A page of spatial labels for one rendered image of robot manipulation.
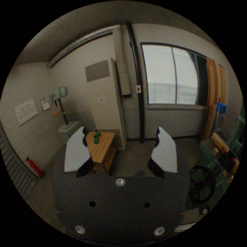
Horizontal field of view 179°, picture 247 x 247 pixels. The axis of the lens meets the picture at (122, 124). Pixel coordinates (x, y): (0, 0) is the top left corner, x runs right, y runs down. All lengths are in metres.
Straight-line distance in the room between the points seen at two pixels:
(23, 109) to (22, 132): 0.51
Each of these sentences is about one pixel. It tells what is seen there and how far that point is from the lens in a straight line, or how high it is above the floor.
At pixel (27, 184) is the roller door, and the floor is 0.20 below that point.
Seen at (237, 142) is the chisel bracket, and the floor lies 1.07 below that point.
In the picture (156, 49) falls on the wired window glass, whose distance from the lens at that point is 1.78.
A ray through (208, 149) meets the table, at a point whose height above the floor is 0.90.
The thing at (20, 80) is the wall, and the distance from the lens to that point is 2.51.
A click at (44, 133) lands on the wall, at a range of 2.45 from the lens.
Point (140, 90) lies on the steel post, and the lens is 1.39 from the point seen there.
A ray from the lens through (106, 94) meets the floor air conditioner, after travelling 1.29.
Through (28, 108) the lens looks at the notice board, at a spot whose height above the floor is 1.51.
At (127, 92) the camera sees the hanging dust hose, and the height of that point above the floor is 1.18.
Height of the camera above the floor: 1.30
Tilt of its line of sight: 28 degrees down
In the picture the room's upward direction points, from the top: 9 degrees counter-clockwise
